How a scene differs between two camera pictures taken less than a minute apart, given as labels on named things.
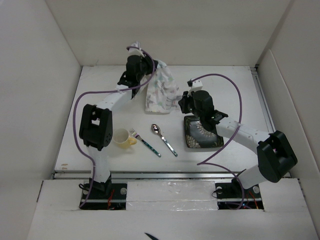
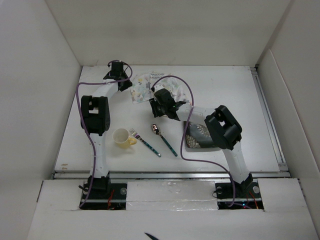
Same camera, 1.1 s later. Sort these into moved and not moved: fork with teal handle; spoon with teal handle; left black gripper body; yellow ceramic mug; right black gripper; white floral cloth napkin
Moved: right black gripper; white floral cloth napkin; left black gripper body
Not moved: yellow ceramic mug; fork with teal handle; spoon with teal handle
